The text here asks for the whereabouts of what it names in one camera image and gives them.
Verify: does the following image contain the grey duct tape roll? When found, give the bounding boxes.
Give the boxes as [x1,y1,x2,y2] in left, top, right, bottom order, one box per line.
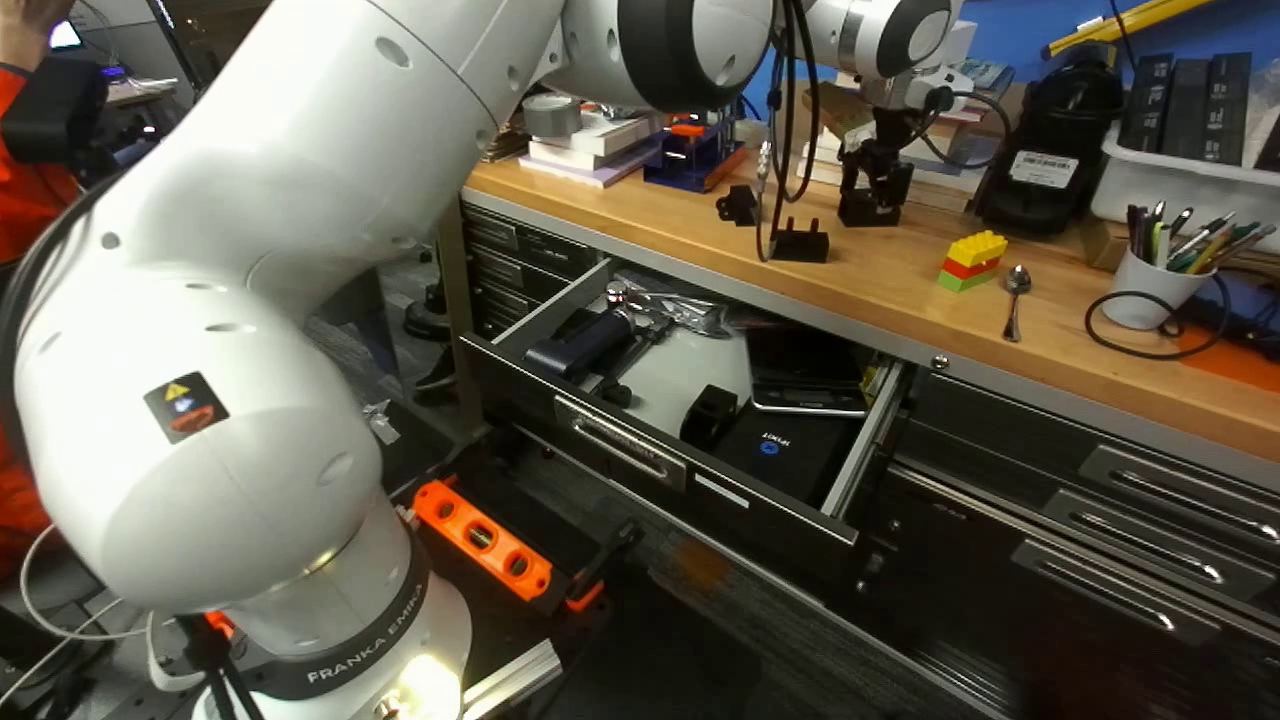
[517,86,587,138]

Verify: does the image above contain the black marker pen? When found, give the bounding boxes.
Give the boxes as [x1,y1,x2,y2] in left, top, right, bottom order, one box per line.
[1125,201,1153,269]

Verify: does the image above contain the orange spirit level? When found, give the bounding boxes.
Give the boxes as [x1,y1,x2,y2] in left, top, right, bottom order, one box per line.
[406,476,556,602]

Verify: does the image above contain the blue backboard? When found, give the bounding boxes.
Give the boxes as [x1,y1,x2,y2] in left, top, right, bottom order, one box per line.
[957,0,1280,130]

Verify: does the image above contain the black cube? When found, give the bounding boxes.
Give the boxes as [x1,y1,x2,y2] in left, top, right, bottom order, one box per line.
[679,378,744,451]

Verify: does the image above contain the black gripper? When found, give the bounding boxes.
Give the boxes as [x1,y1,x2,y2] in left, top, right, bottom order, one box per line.
[835,103,927,228]

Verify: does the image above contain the silver spoon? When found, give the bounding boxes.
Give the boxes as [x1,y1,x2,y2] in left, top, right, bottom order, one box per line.
[998,258,1049,348]

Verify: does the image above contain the black pronged bracket block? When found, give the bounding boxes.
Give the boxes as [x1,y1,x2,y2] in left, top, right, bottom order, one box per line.
[768,216,832,264]

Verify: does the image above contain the aluminium base plate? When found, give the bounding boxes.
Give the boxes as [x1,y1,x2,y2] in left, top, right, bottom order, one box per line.
[456,636,568,720]

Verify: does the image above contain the upright black box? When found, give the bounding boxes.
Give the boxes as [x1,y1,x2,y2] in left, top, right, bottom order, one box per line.
[1205,50,1256,166]
[1162,55,1214,159]
[1115,50,1174,153]

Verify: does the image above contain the grey metal drawer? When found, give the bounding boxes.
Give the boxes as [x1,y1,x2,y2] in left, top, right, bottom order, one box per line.
[456,253,914,553]

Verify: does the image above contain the thin black cable loop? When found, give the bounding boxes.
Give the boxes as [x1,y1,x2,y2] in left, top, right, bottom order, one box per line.
[1080,273,1237,362]

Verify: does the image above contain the yellow level bar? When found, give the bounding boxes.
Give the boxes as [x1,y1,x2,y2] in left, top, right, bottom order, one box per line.
[1042,0,1214,58]

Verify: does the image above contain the wooden upright post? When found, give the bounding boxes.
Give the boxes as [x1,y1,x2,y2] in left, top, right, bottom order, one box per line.
[431,194,488,430]

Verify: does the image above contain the black box with blue logo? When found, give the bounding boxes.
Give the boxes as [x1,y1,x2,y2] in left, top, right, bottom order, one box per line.
[712,404,870,510]

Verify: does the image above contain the blue flat item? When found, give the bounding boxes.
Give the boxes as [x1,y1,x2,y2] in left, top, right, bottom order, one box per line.
[1182,273,1280,357]

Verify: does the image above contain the person's hand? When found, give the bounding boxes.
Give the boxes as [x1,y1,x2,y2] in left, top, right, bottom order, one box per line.
[0,0,74,70]

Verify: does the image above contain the grey pen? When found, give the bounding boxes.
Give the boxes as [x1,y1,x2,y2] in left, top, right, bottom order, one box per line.
[1162,204,1199,264]

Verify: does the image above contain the white storage bin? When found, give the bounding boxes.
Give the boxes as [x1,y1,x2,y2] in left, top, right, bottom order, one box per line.
[1092,124,1280,224]

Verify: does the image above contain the thick white book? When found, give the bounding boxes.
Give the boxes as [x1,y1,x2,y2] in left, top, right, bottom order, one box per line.
[813,108,998,170]

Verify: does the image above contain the black orange clamp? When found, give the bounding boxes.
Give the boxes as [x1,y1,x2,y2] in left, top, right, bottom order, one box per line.
[564,514,648,614]

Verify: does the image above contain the black tool case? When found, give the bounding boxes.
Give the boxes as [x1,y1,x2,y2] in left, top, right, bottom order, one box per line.
[392,444,648,632]

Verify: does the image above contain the white pen cup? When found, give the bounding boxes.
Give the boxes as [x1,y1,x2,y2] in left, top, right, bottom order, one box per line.
[1099,245,1211,336]

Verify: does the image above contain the black drawer cabinet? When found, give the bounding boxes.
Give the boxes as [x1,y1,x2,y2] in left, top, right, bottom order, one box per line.
[456,182,1280,720]

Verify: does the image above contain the red sleeved forearm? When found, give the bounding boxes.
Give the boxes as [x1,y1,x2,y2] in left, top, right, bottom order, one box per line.
[0,63,83,576]

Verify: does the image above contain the shiny silver metal tool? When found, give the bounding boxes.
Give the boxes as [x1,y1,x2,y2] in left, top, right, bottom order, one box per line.
[607,273,736,339]

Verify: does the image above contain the yellow red green lego stack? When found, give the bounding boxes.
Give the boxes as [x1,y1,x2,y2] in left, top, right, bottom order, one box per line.
[935,228,1011,296]

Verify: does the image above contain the small black lugged box part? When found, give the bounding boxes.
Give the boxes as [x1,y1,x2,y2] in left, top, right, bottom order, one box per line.
[712,178,765,228]

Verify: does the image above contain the orange hex keys blue stand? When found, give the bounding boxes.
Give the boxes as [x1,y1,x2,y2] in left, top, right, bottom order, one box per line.
[640,103,753,194]

